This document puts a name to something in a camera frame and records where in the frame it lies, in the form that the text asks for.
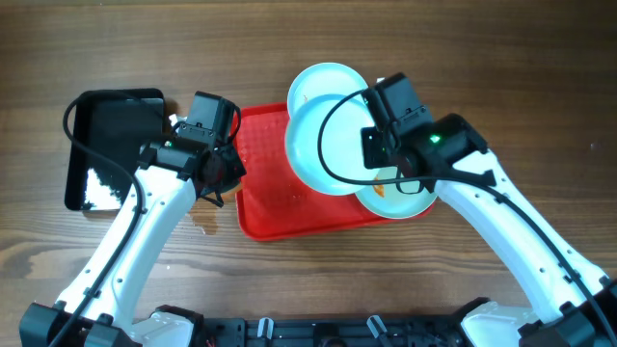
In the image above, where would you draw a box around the black water tray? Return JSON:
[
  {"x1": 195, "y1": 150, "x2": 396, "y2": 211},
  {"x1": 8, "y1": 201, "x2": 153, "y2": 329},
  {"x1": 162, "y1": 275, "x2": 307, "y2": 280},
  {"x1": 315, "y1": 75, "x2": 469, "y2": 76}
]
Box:
[{"x1": 64, "y1": 89, "x2": 165, "y2": 211}]

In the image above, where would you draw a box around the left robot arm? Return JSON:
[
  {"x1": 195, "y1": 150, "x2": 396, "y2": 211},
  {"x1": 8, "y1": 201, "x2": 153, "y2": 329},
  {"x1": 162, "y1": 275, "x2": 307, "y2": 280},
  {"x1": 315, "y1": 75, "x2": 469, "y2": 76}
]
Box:
[{"x1": 19, "y1": 139, "x2": 246, "y2": 346}]

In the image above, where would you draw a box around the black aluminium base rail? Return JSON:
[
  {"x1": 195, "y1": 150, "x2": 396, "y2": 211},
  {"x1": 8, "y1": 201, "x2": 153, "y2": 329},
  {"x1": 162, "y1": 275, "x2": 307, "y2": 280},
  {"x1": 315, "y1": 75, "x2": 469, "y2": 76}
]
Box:
[{"x1": 193, "y1": 315, "x2": 470, "y2": 347}]

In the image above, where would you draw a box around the red plastic serving tray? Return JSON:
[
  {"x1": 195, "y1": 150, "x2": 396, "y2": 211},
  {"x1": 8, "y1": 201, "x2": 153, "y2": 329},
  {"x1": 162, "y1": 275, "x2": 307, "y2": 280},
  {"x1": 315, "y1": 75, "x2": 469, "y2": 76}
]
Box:
[{"x1": 234, "y1": 101, "x2": 437, "y2": 242}]

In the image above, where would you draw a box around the light blue plate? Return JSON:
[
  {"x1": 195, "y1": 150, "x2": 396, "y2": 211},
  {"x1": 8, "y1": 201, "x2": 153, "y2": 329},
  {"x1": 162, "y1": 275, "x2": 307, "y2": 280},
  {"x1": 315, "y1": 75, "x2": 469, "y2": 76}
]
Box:
[
  {"x1": 356, "y1": 181, "x2": 437, "y2": 219},
  {"x1": 284, "y1": 94, "x2": 378, "y2": 196},
  {"x1": 286, "y1": 63, "x2": 367, "y2": 118}
]

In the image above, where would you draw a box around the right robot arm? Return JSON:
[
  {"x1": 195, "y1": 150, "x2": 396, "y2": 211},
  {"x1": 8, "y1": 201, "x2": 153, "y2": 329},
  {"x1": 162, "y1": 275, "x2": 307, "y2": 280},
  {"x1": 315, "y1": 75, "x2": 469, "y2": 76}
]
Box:
[{"x1": 361, "y1": 114, "x2": 616, "y2": 346}]

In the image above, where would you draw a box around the green orange sponge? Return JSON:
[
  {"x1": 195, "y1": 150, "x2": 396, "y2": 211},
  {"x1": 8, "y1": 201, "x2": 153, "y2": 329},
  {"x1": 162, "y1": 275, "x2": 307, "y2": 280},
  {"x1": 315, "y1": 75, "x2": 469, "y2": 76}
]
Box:
[{"x1": 221, "y1": 180, "x2": 242, "y2": 200}]

